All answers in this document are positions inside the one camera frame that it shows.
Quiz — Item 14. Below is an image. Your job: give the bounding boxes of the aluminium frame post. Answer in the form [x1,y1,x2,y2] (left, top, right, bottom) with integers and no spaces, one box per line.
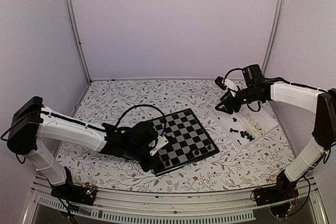
[261,0,285,75]
[65,0,92,84]

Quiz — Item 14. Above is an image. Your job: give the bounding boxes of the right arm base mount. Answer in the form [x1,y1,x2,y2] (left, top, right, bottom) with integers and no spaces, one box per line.
[250,186,299,219]

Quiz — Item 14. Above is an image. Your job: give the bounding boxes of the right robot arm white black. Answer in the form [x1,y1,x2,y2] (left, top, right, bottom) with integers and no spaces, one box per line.
[215,64,335,201]

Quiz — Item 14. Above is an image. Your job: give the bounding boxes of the left aluminium frame post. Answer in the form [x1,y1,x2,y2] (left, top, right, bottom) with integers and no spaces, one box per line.
[65,0,92,84]

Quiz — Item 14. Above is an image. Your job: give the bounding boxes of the black and grey chessboard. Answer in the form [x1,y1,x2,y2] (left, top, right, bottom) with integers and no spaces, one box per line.
[148,109,219,177]

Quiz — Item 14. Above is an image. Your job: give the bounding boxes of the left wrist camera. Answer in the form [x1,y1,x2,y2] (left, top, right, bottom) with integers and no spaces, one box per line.
[149,136,169,156]

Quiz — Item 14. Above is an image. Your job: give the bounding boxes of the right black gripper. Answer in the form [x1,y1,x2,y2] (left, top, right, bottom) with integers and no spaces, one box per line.
[215,86,261,115]

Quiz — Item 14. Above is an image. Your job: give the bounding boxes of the right aluminium frame post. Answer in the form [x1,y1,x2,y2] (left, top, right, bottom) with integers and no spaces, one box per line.
[261,0,285,75]

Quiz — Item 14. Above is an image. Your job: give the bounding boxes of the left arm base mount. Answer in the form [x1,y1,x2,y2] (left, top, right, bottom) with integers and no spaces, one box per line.
[51,183,97,206]

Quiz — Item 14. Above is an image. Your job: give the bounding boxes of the floral patterned tablecloth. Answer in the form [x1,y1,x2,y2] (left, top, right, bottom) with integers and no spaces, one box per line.
[56,78,299,193]

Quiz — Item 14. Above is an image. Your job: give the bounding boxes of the white plastic compartment tray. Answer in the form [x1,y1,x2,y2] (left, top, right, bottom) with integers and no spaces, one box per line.
[209,105,278,150]

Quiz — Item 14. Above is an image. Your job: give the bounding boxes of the front aluminium rail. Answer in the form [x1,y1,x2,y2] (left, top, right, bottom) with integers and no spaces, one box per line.
[23,176,329,223]

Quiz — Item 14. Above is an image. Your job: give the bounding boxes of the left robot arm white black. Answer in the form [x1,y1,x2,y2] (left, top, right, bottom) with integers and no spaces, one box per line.
[1,96,168,200]

